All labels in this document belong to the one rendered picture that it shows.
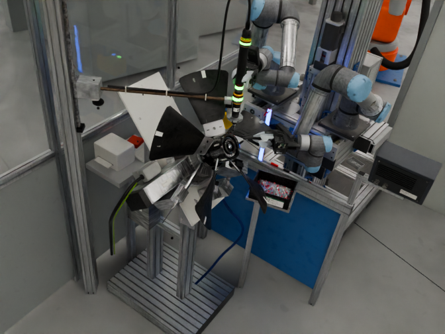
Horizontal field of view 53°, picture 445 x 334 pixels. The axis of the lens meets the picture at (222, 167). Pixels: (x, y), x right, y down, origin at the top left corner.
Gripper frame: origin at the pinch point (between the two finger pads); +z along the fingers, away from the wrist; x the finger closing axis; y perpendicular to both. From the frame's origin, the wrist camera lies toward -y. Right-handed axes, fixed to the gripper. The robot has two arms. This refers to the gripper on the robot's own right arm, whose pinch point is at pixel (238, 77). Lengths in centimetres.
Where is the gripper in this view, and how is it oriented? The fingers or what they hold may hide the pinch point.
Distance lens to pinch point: 185.5
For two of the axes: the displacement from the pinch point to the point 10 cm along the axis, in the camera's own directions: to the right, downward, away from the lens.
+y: -1.0, 7.8, 6.2
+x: -9.0, -3.3, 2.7
